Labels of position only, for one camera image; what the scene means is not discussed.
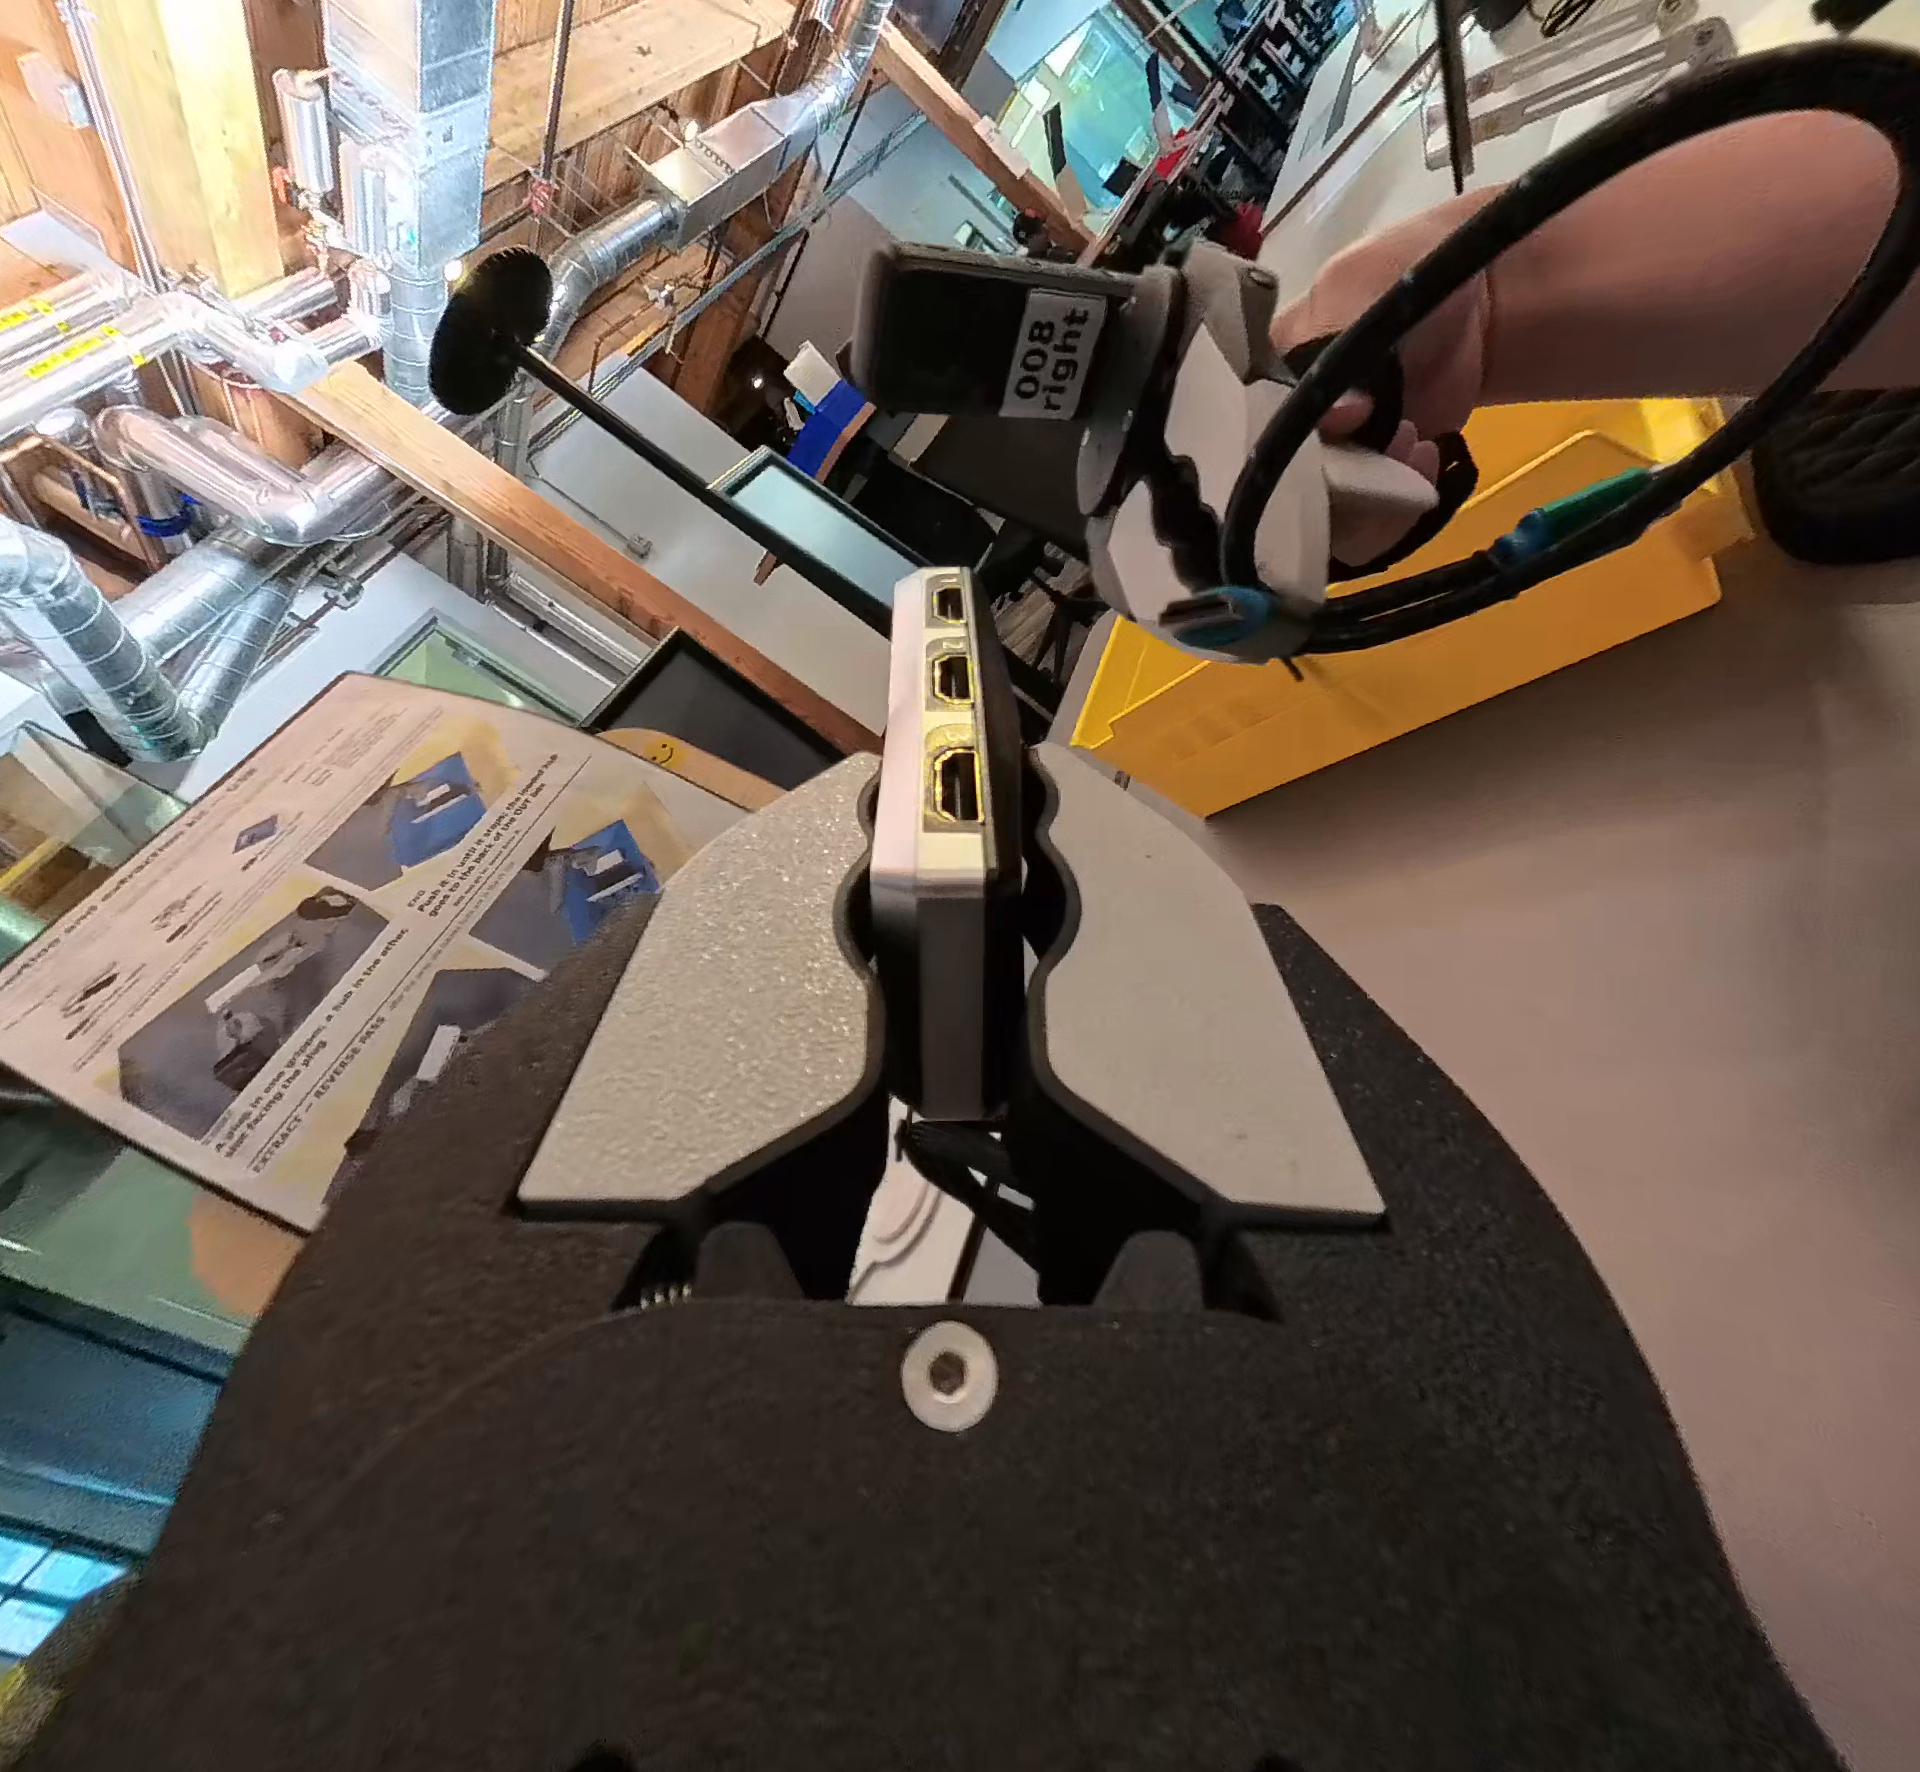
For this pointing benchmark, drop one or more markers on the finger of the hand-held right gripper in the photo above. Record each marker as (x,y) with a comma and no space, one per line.
(1135,549)
(1217,436)

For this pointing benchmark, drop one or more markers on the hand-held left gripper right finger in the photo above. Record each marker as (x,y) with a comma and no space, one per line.
(1200,1053)

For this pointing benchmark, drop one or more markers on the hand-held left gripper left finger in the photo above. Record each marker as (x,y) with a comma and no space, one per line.
(706,1053)

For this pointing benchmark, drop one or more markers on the yellow plastic bin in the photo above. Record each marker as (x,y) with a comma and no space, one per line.
(1410,663)

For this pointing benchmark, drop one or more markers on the silver port hub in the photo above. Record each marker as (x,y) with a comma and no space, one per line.
(952,871)

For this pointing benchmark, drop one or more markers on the person's right forearm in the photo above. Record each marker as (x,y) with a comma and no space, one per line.
(1710,242)

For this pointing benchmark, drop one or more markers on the person's right hand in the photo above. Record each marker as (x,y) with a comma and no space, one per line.
(1397,303)

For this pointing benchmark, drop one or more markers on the printed instruction sheet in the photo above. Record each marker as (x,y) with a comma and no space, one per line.
(332,961)

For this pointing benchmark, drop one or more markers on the black round object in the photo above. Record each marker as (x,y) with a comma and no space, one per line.
(1845,476)

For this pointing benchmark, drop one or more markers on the silver ventilation duct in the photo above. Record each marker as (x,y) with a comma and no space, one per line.
(406,32)
(77,640)

